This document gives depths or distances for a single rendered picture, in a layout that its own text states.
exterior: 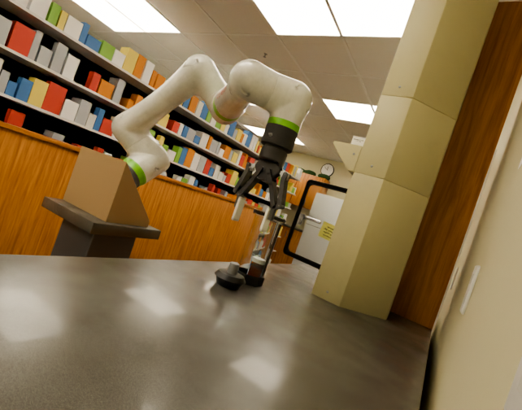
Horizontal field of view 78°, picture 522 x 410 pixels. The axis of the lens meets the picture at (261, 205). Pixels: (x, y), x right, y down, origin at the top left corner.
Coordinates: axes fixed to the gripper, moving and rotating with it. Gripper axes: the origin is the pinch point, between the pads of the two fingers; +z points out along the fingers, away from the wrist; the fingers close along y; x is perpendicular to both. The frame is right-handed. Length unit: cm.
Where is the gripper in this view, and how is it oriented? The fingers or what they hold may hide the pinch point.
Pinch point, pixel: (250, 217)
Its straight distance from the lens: 90.2
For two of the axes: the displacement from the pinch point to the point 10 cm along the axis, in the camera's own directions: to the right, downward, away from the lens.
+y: -8.1, -2.9, 5.2
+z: -3.3, 9.4, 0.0
